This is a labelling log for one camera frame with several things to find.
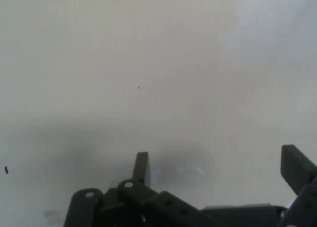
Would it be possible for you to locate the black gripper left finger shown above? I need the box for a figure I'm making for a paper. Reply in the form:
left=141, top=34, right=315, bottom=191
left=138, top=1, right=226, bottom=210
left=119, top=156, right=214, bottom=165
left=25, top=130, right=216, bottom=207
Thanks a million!
left=63, top=151, right=219, bottom=227

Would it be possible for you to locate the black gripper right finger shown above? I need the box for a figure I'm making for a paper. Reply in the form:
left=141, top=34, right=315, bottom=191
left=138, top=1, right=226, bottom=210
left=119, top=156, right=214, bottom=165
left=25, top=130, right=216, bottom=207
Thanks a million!
left=279, top=144, right=317, bottom=227

